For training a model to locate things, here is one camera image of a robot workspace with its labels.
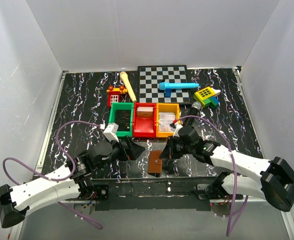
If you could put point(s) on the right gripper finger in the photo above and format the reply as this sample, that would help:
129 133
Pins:
167 152
170 167

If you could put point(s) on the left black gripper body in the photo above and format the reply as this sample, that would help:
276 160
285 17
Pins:
120 153

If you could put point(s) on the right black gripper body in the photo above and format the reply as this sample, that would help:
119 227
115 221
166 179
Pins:
177 148

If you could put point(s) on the brown leather card holder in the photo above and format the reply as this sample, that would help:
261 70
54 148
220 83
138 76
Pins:
155 163

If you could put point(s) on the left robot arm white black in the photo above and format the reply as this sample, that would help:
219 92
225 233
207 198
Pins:
71 181

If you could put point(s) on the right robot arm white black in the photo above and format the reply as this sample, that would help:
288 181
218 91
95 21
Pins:
270 180

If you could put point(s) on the cards in yellow bin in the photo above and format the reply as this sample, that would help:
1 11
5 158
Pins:
164 121

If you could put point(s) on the black card in green bin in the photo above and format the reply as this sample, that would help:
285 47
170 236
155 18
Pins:
123 119

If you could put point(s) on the card stack in red bin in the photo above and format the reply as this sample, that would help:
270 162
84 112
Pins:
145 112

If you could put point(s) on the red plastic bin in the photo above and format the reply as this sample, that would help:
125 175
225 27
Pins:
144 127

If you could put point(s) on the yellow plastic bin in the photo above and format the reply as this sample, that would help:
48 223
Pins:
166 107

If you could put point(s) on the black silver microphone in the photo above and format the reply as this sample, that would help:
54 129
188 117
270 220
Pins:
195 108

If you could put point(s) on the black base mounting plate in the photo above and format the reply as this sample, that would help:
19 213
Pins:
151 193

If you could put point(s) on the yellow green block toy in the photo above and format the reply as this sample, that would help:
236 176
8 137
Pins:
207 97

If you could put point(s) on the small blue toy block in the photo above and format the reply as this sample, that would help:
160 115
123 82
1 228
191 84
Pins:
167 93

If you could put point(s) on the red toy block house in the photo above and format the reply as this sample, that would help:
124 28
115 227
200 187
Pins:
114 94

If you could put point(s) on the blue toy microphone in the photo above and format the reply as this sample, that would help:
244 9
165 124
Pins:
177 86

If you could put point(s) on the checkered chess board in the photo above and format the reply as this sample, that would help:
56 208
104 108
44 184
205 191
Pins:
151 76

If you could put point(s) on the beige toy microphone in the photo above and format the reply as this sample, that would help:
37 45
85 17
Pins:
125 79

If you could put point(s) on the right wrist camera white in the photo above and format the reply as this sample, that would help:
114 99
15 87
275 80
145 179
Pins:
175 127

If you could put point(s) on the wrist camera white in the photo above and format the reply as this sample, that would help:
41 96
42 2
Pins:
110 132
175 127

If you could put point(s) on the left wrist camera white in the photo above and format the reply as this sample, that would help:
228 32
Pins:
110 132

